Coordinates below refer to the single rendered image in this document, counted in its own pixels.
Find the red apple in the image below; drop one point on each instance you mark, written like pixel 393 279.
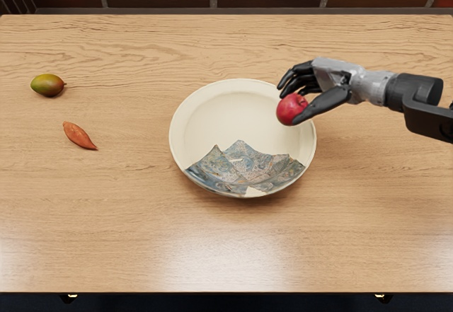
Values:
pixel 288 109

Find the orange sweet potato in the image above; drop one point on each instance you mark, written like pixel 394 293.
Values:
pixel 78 136

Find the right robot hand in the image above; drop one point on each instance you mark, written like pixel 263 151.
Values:
pixel 339 75

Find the cream plate with blue pattern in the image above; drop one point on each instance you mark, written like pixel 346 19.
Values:
pixel 226 128

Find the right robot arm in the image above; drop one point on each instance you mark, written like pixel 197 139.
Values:
pixel 421 96

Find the green red mango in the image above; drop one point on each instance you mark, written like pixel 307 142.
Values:
pixel 46 85

